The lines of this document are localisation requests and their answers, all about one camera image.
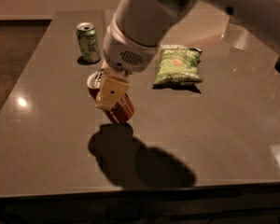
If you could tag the red coke can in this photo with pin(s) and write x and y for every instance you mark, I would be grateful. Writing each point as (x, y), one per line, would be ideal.
(122, 111)

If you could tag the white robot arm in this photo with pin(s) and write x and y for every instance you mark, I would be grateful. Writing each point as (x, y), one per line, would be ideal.
(137, 28)

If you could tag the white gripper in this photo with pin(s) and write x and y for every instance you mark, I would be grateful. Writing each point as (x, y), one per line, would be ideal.
(125, 54)

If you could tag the green soda can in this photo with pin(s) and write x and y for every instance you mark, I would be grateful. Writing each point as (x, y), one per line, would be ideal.
(88, 43)

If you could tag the green chip bag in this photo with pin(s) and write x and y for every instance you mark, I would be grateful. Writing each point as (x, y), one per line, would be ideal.
(178, 65)

